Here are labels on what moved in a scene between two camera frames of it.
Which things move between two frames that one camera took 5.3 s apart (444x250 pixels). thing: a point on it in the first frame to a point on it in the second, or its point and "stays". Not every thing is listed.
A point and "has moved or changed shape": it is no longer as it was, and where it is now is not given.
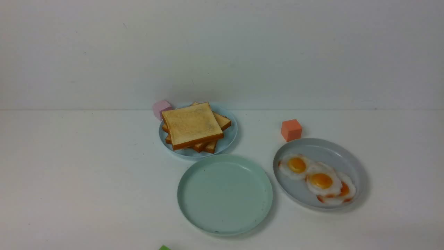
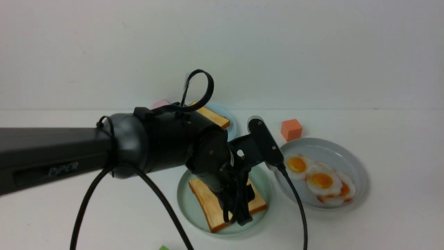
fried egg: x=322 y=179 stays
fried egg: x=296 y=166 stays
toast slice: x=192 y=125 has moved or changed shape
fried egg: x=345 y=195 stays
